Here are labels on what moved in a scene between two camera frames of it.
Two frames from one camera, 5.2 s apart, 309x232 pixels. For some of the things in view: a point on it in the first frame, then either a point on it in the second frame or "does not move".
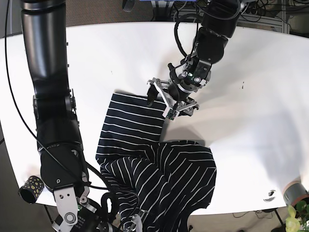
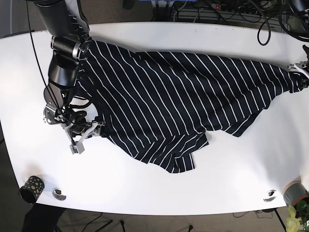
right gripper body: x=176 y=99 -> x=301 y=67
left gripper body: x=137 y=219 -> x=77 y=135
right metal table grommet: x=269 y=195 does not move
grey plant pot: x=293 y=192 does not move
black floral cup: x=31 y=189 does not move
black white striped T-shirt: x=166 y=181 -> x=163 y=106
